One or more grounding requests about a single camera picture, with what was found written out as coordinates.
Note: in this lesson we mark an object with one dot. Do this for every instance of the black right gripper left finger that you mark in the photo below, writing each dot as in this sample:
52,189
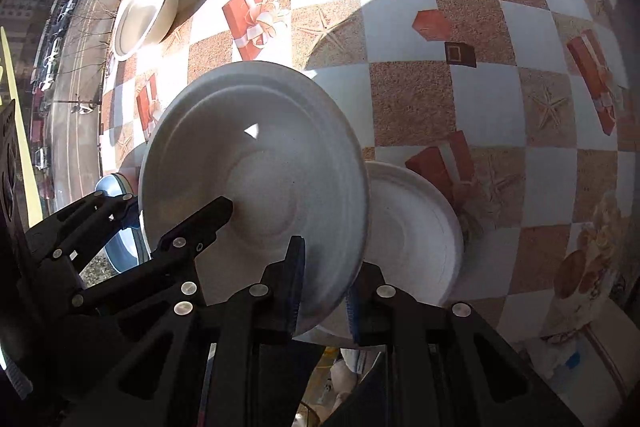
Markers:
260,372

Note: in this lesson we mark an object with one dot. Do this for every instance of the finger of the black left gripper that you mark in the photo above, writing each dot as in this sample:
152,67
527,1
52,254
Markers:
174,256
80,230

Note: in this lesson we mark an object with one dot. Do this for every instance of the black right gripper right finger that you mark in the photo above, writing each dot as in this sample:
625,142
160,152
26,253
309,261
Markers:
440,366

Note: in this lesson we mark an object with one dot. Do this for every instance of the white paper bowl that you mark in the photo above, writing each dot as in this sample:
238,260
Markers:
273,142
391,217
139,23

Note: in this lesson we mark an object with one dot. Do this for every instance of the patterned checkered tablecloth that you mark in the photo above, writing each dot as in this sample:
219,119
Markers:
526,107

